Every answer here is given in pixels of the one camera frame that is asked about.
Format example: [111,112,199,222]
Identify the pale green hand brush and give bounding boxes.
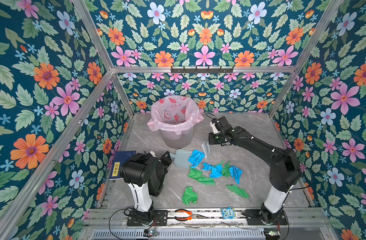
[201,140,210,158]

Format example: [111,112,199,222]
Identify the pale green dustpan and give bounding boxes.
[170,149,192,169]

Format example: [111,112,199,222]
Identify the blue paper scrap top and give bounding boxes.
[188,150,205,169]

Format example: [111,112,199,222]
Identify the blue paper scrap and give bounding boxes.
[202,163,223,179]
[188,150,205,169]
[229,166,243,185]

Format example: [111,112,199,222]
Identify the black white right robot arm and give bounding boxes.
[208,117,301,218]

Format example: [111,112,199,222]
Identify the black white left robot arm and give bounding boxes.
[120,151,172,221]

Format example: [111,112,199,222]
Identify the silver mesh waste basket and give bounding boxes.
[160,128,193,149]

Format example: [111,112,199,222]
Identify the blue paper scrap centre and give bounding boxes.
[202,163,223,179]

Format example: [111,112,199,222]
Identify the green paper scrap centre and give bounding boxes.
[221,162,231,178]

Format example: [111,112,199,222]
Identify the green paper scrap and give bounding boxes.
[221,162,231,178]
[182,187,198,206]
[226,185,249,199]
[188,168,203,180]
[197,178,215,186]

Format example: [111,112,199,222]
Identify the green paper scrap upper left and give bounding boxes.
[188,168,203,180]

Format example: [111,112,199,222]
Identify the blue paper scrap right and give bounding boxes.
[229,166,243,185]

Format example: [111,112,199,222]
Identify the green paper scrap middle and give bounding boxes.
[197,178,215,186]

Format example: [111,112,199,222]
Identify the green paper scrap lower left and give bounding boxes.
[182,187,198,206]

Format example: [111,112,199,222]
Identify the dark blue book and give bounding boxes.
[109,151,137,181]

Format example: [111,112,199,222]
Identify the green paper scrap lower right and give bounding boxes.
[226,185,249,199]

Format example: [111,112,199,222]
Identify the blue owl figurine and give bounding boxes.
[221,207,236,220]

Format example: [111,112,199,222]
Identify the small circuit board left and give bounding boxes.
[144,229,159,238]

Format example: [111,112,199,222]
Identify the small circuit board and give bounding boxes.
[144,229,159,238]
[264,230,280,240]

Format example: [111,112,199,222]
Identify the small circuit board right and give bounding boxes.
[264,230,280,240]

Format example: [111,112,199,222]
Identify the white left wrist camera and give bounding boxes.
[147,151,156,157]

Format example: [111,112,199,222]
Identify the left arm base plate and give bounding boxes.
[127,209,169,227]

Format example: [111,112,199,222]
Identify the orange handled pliers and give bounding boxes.
[174,209,208,222]

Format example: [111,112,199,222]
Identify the black hook rail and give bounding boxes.
[171,66,234,75]

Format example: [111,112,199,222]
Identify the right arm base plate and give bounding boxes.
[242,209,288,226]

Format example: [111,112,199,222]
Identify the aluminium frame rails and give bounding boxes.
[0,1,333,240]

